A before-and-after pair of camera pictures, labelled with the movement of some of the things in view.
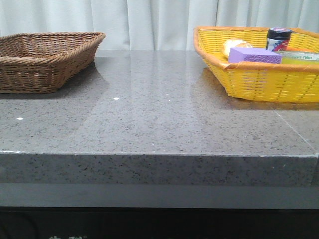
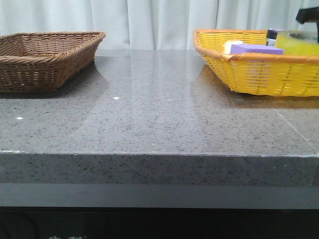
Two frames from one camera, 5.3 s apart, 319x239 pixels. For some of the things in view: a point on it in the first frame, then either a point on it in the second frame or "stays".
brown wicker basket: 42,62 stays
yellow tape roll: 298,57 to 295,44
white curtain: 152,25 stays
